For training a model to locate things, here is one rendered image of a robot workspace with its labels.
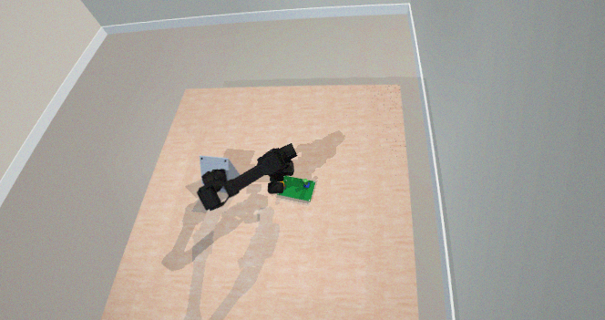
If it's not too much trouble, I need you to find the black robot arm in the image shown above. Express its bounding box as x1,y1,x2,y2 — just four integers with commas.
197,143,297,211

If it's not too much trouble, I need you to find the green circuit board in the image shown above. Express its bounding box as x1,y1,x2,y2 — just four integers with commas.
277,176,315,201

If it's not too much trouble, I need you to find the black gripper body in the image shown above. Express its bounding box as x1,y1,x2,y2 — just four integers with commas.
268,172,283,194

